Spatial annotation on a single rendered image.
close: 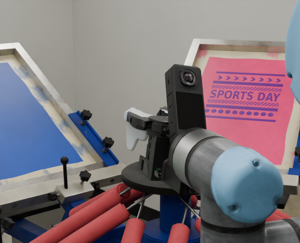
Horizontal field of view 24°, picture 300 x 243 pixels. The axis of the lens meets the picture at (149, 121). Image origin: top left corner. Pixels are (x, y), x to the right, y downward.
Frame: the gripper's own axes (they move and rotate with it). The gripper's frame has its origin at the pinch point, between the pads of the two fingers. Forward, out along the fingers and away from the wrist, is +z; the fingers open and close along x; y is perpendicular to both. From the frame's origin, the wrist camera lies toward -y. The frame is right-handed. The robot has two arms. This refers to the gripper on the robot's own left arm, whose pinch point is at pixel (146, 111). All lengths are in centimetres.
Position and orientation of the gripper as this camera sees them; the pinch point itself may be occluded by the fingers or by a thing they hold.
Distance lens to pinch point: 107.3
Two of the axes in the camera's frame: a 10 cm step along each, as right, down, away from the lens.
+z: -3.5, -2.0, 9.1
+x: 9.3, 0.6, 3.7
